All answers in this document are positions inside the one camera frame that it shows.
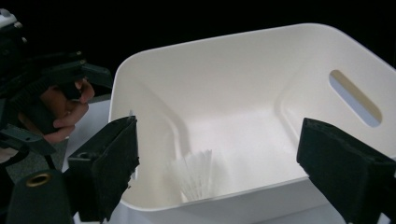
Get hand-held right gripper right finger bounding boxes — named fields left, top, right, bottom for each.
left=295, top=117, right=396, bottom=224

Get white plastic basket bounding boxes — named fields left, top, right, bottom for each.
left=108, top=22, right=396, bottom=224

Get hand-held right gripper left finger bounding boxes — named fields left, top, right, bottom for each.
left=67, top=115, right=140, bottom=224

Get white shuttlecock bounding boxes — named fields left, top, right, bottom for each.
left=169, top=149, right=217, bottom=203

